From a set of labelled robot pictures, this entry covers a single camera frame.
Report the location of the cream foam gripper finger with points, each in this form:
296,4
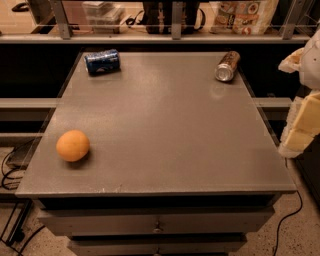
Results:
292,62
302,125

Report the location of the orange gold soda can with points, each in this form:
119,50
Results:
227,67

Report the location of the blue soda can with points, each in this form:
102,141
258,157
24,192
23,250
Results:
103,61

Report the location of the metal shelf rail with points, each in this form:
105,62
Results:
55,29

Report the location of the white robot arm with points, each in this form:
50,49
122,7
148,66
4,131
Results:
309,75

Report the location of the clear plastic container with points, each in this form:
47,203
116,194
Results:
103,17

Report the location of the black backpack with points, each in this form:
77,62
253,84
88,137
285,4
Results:
158,15

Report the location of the grey drawer cabinet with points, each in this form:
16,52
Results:
179,163

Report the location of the orange fruit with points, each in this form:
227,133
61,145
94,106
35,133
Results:
73,145

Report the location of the printed snack bag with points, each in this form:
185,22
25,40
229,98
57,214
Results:
242,17

